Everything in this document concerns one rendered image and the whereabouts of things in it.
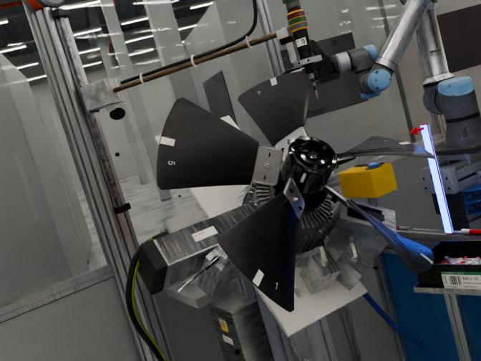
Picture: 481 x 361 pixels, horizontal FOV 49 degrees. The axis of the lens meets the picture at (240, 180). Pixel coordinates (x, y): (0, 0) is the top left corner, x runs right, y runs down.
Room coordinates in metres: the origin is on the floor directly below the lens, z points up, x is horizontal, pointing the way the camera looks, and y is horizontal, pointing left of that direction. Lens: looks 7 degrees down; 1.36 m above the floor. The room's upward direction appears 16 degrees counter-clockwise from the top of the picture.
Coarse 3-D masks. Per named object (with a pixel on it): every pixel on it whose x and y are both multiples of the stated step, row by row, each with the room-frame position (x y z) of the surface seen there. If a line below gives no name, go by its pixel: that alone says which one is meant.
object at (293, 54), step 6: (282, 30) 1.32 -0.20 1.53; (282, 36) 1.32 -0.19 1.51; (288, 36) 1.31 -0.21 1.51; (282, 42) 1.32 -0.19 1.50; (288, 42) 1.31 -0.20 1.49; (294, 42) 1.32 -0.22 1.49; (288, 48) 1.32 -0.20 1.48; (294, 48) 1.31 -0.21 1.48; (288, 54) 1.32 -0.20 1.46; (294, 54) 1.31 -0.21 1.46; (294, 60) 1.31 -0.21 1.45; (300, 60) 1.29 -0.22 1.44; (306, 60) 1.28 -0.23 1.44; (312, 60) 1.28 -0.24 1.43; (318, 60) 1.29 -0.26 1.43; (294, 66) 1.31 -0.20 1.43; (300, 66) 1.32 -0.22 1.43
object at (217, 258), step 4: (216, 256) 1.13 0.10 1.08; (220, 256) 1.13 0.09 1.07; (212, 260) 1.12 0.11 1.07; (216, 260) 1.12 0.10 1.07; (208, 264) 1.11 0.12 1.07; (212, 264) 1.11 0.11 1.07; (204, 268) 1.10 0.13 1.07; (208, 268) 1.11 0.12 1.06; (200, 272) 1.10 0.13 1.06; (196, 276) 1.09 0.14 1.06; (192, 280) 1.08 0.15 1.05; (180, 288) 1.06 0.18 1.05
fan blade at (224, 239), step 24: (264, 216) 1.09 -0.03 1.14; (288, 216) 1.15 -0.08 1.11; (240, 240) 1.03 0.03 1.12; (264, 240) 1.06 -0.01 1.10; (288, 240) 1.13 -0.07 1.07; (240, 264) 1.00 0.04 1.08; (264, 264) 1.04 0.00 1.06; (288, 264) 1.10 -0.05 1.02; (264, 288) 1.01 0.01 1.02; (288, 288) 1.07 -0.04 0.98
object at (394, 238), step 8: (360, 208) 1.17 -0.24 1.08; (368, 216) 1.15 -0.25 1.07; (376, 224) 1.13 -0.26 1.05; (384, 232) 1.11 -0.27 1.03; (392, 232) 1.14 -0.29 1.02; (392, 240) 1.10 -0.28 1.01; (400, 240) 1.13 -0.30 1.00; (408, 240) 1.20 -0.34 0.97; (400, 248) 1.09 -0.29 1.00; (408, 248) 1.11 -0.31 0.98; (416, 248) 1.15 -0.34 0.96; (424, 248) 1.21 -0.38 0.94; (400, 256) 1.06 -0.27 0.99; (408, 256) 1.07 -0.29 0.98; (416, 256) 1.10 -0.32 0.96; (432, 256) 1.17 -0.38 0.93; (408, 264) 1.04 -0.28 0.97; (416, 264) 1.06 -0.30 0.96; (424, 264) 1.09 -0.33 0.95; (432, 264) 1.12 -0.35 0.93; (416, 272) 1.04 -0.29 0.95
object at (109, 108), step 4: (112, 104) 1.56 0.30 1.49; (116, 104) 1.57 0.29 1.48; (108, 108) 1.57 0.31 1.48; (112, 108) 1.56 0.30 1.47; (116, 108) 1.56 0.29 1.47; (120, 108) 1.56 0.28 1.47; (112, 112) 1.56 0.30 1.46; (116, 112) 1.55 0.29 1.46; (120, 112) 1.55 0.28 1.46; (124, 112) 1.56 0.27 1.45; (112, 116) 1.56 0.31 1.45; (116, 116) 1.56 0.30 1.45; (120, 116) 1.56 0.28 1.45; (124, 116) 1.57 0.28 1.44
